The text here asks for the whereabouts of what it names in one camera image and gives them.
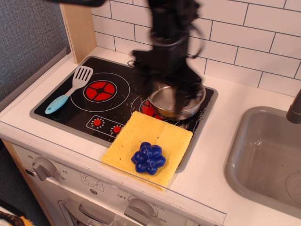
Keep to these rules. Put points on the white spatula blue handle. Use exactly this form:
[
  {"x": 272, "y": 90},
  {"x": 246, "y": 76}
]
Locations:
[{"x": 80, "y": 79}]

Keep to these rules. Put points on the silver metal pot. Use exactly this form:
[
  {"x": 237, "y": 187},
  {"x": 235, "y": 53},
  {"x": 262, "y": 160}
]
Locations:
[{"x": 162, "y": 98}]

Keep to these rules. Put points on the grey toy sink basin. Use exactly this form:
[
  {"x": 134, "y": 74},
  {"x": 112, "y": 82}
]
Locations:
[{"x": 264, "y": 162}]

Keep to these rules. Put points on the toy oven door handle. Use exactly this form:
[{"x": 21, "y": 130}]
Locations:
[{"x": 90, "y": 214}]

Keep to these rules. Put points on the grey oven knob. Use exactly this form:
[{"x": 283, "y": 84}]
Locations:
[
  {"x": 139, "y": 211},
  {"x": 43, "y": 168}
]

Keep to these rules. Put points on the yellow cloth napkin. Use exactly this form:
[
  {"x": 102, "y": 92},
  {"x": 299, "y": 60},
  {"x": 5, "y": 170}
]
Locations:
[{"x": 140, "y": 128}]

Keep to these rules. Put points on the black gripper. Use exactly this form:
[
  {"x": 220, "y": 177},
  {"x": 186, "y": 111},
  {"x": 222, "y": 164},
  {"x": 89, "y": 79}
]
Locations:
[{"x": 167, "y": 64}]

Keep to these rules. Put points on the grey left oven knob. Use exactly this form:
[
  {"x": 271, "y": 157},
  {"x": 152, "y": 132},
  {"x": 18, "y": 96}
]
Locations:
[{"x": 43, "y": 168}]

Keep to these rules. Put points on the black toy stove top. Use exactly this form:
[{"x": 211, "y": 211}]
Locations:
[{"x": 99, "y": 110}]

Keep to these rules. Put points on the wooden side post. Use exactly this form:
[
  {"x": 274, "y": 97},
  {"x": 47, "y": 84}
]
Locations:
[{"x": 80, "y": 31}]

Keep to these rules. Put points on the blue plastic grape bunch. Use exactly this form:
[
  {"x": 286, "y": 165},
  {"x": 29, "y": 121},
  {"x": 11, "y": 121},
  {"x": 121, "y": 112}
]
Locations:
[{"x": 148, "y": 159}]

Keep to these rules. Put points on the grey right oven knob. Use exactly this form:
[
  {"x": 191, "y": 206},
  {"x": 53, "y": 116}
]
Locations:
[{"x": 139, "y": 211}]

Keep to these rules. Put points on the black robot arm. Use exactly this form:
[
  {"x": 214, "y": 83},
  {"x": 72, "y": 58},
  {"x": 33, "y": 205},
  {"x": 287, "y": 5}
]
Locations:
[{"x": 171, "y": 20}]

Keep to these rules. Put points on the grey toy faucet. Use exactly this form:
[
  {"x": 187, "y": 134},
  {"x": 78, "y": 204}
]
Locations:
[{"x": 294, "y": 112}]

